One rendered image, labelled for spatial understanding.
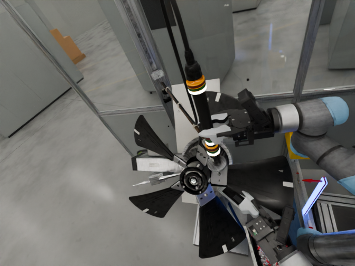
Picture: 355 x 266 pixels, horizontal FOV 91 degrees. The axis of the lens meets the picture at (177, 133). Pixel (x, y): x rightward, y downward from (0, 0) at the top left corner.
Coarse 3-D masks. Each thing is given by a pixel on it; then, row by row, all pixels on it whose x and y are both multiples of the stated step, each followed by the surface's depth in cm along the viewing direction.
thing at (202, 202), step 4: (208, 188) 76; (212, 188) 77; (204, 192) 75; (208, 192) 76; (212, 192) 77; (196, 196) 73; (200, 196) 74; (204, 196) 74; (208, 196) 75; (212, 196) 76; (200, 200) 73; (204, 200) 74; (208, 200) 75; (200, 204) 73
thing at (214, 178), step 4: (212, 172) 72; (216, 172) 72; (220, 172) 71; (224, 172) 71; (212, 176) 71; (216, 176) 70; (220, 176) 70; (224, 176) 70; (212, 180) 69; (216, 180) 69; (220, 180) 69; (224, 180) 68; (220, 184) 68; (224, 184) 67
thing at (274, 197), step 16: (256, 160) 71; (272, 160) 69; (240, 176) 68; (256, 176) 66; (272, 176) 65; (288, 176) 64; (240, 192) 64; (256, 192) 63; (272, 192) 62; (288, 192) 61; (272, 208) 60
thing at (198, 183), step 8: (192, 160) 79; (184, 168) 70; (192, 168) 68; (200, 168) 68; (208, 168) 72; (184, 176) 71; (192, 176) 69; (200, 176) 68; (208, 176) 68; (184, 184) 71; (192, 184) 70; (200, 184) 68; (208, 184) 67; (192, 192) 70; (200, 192) 68
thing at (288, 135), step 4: (288, 132) 88; (292, 132) 87; (288, 136) 88; (288, 140) 88; (288, 144) 89; (288, 148) 89; (288, 152) 89; (292, 152) 83; (292, 156) 85; (296, 156) 85; (300, 156) 84
